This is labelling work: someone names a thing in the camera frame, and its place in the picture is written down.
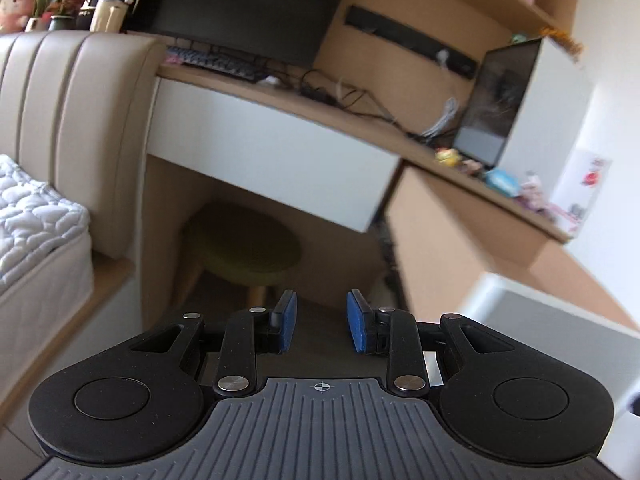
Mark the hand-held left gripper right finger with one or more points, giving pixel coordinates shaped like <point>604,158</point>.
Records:
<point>355,320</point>

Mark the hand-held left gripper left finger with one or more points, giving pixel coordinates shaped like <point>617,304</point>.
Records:
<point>289,320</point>

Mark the white wide desk drawer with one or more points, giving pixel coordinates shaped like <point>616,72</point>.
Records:
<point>450,245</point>

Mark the yellow and red toy camera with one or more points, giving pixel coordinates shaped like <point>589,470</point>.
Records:
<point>447,156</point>

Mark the olive green stool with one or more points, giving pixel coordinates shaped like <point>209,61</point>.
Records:
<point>240,245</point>

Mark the white narrow desk drawer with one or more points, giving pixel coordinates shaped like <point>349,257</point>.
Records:
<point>270,150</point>

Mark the pink round small item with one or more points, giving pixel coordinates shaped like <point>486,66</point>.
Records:
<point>472,165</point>

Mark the blue wet wipes pack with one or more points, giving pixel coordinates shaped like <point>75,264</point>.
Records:
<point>501,181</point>

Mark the clear printed plastic wrapper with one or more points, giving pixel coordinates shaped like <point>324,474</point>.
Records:
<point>532,191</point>

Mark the white computer mouse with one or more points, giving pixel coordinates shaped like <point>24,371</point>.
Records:
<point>269,79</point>

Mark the white card with red print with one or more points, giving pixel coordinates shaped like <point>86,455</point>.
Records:
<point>582,190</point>

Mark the white quilted mattress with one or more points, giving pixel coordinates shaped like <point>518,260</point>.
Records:
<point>40,225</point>

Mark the dark keyboard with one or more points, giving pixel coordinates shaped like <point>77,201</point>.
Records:
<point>215,62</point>

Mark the beige padded bed headboard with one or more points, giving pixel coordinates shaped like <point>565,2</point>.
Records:
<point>85,130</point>

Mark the white computer case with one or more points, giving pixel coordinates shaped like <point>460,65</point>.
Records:
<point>545,115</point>

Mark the pink desk item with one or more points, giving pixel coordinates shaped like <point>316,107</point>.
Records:
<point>170,60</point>

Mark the black power strip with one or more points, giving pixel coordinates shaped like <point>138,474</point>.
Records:
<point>400,35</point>

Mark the black computer monitor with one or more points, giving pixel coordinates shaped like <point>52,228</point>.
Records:
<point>250,5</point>

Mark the orange artificial flowers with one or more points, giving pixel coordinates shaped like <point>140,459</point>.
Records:
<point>565,42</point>

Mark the cream bottle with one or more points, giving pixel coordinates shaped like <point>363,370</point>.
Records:
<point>107,15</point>

